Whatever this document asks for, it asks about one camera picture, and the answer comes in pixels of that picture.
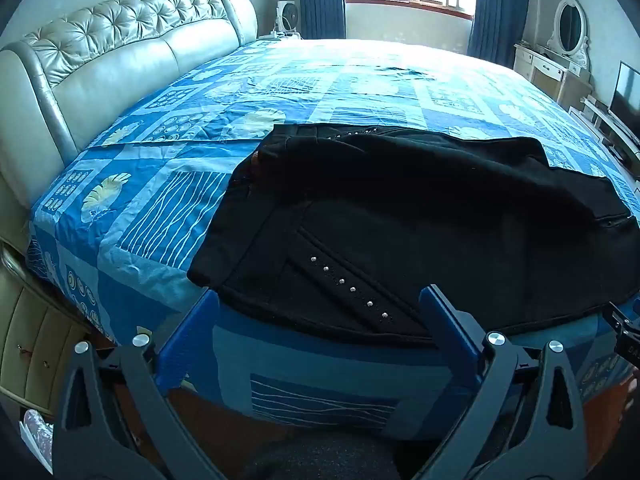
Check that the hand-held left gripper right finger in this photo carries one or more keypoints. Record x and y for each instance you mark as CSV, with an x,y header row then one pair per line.
x,y
450,330

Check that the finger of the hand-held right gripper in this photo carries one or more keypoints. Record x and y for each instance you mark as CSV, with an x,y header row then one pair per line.
x,y
617,316

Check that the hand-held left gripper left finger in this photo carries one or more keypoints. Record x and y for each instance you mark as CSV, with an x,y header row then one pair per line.
x,y
186,340

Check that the black pants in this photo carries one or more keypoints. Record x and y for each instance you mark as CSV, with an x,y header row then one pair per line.
x,y
425,220

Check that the blue patterned bed sheet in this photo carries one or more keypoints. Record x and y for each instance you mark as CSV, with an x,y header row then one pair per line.
x,y
165,195

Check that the beige nightstand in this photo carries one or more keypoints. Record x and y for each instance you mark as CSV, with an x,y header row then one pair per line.
x,y
35,340

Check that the clear plastic bag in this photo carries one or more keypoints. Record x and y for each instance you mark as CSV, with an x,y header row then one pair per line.
x,y
36,440

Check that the white television stand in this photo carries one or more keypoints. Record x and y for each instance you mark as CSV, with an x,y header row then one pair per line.
x,y
607,130

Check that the black television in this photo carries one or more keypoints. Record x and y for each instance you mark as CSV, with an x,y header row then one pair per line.
x,y
627,95

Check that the white vanity table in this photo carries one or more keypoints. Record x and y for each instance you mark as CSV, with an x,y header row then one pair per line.
x,y
545,72

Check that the oval vanity mirror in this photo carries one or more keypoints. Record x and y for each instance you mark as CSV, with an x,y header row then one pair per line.
x,y
570,22

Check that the white fan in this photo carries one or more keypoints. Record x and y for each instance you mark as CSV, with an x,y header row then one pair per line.
x,y
288,19

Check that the beige leather bed frame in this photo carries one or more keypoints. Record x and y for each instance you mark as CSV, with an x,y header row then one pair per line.
x,y
110,60

